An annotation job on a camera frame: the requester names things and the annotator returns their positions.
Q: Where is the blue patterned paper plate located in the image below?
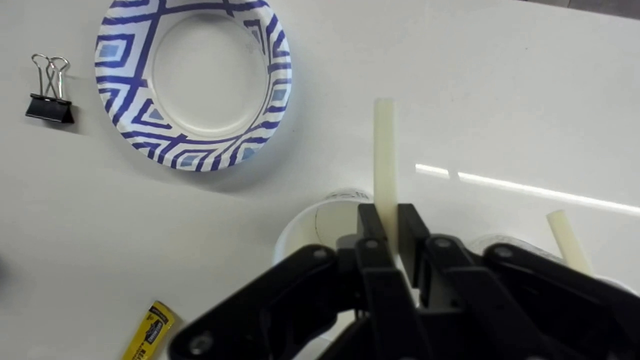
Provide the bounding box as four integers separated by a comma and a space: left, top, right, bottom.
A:
93, 0, 295, 174

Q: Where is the yellow sachet packet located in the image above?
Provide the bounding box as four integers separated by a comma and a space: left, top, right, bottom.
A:
120, 300, 183, 360

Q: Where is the black binder clip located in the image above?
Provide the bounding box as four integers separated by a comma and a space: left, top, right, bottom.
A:
25, 52, 79, 129

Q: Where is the slim cream plastic spoon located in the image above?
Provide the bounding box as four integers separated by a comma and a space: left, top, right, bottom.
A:
544, 209, 597, 277

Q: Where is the printed paper cup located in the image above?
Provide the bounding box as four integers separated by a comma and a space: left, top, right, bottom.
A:
270, 188, 376, 271

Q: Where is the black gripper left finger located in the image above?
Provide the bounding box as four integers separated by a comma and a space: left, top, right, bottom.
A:
169, 203, 431, 360

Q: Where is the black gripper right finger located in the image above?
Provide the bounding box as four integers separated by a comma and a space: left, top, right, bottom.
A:
397, 203, 640, 360

